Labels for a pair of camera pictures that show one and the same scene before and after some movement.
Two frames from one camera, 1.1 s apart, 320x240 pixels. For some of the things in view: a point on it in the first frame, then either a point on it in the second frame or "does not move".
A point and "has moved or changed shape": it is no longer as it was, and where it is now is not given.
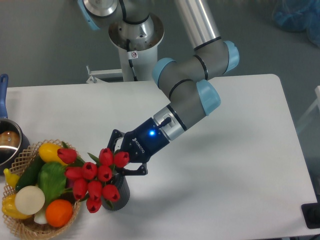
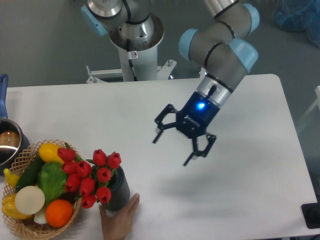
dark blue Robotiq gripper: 140,143 -> 193,120
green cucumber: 30,175 does not move
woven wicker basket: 28,228 does not move
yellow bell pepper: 9,208 does not move
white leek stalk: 40,217 does not move
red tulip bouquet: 90,178 has moved or changed shape
